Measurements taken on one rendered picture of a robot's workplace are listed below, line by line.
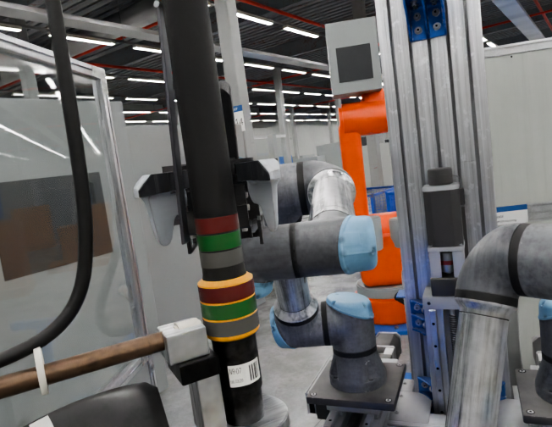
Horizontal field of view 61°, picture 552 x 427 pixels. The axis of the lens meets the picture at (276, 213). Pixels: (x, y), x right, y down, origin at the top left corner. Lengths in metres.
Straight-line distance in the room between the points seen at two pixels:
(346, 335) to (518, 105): 1.39
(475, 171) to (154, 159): 3.41
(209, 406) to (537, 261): 0.54
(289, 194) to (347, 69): 3.47
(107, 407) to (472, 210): 1.02
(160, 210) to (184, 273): 4.16
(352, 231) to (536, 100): 1.77
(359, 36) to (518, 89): 2.39
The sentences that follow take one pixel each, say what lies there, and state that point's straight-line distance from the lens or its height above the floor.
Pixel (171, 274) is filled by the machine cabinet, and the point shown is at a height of 0.74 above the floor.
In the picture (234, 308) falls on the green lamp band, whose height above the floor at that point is 1.54.
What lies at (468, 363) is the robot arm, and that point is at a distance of 0.83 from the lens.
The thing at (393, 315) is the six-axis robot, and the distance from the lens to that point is 4.46.
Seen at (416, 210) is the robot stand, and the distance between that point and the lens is 1.32.
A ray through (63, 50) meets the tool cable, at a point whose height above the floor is 1.73.
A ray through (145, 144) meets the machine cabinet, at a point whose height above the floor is 1.93.
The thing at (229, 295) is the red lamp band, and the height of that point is 1.55.
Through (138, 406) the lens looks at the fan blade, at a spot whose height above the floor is 1.41.
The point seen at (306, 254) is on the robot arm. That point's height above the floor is 1.52.
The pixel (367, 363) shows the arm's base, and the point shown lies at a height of 1.10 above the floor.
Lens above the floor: 1.64
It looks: 6 degrees down
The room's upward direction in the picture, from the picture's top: 8 degrees counter-clockwise
